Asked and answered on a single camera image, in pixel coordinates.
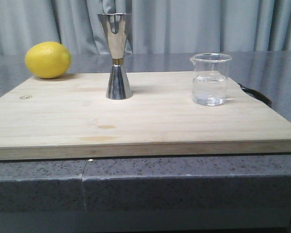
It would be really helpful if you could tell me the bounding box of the silver metal jigger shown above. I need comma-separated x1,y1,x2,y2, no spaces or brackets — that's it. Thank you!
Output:
98,13,132,100

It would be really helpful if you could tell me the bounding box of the clear glass beaker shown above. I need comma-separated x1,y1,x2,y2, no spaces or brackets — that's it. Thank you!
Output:
190,53,232,106

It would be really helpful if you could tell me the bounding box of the black cutting board handle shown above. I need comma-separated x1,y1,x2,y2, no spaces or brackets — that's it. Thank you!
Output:
238,83,272,108

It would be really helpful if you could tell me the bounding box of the grey curtain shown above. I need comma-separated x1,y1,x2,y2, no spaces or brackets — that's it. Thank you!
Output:
0,0,291,55

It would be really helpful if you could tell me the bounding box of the yellow lemon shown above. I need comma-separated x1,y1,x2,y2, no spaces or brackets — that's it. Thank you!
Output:
25,41,72,79

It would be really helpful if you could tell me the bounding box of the light wooden cutting board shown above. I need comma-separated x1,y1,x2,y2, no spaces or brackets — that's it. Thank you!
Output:
0,71,291,160

